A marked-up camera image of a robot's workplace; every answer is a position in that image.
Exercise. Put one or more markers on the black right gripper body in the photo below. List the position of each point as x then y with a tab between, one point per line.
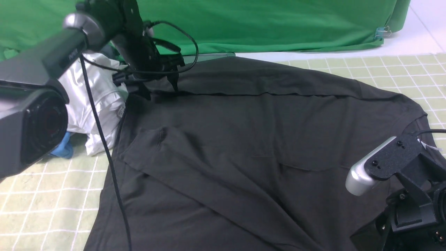
414	219

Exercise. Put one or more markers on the dark gray long-sleeve shirt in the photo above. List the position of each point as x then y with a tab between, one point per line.
253	156

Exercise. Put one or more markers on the metal binder clip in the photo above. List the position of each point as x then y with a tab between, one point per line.
382	33

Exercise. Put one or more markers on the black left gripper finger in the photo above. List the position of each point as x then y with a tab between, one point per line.
173	77

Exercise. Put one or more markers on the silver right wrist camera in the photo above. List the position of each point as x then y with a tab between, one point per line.
386	160

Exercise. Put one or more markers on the blue crumpled garment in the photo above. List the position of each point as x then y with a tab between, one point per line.
64	149

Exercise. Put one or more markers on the green backdrop cloth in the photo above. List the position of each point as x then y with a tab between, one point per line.
240	26

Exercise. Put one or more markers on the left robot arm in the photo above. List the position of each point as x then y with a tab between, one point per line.
34	116

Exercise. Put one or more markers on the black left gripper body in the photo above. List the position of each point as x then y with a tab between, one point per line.
119	22

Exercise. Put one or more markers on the gray backdrop base bar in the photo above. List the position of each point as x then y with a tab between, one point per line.
205	57

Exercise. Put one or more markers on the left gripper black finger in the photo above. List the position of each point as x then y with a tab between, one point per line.
143	91

